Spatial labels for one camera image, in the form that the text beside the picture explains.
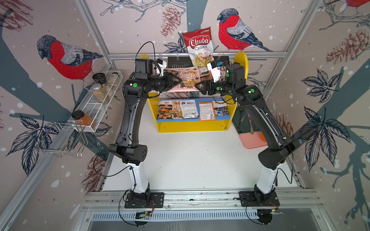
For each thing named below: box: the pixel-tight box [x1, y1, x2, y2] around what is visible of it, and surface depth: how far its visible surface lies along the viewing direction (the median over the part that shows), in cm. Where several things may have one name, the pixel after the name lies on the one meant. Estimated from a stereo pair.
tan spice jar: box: [91, 82, 110, 105], surface depth 74 cm
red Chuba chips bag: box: [182, 26, 215, 67], surface depth 85 cm
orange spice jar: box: [71, 110, 93, 126], surface depth 61 cm
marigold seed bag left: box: [163, 69, 180, 77], surface depth 81 cm
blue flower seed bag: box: [213, 101, 231, 121], surface depth 94 cm
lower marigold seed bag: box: [157, 100, 173, 120], surface depth 97 cm
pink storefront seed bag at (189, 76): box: [179, 66, 200, 89], surface depth 76 cm
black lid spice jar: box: [92, 72, 107, 87], surface depth 75 cm
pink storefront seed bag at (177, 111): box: [171, 100, 183, 120], surface depth 97 cm
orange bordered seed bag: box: [197, 101, 217, 122], surface depth 97 cm
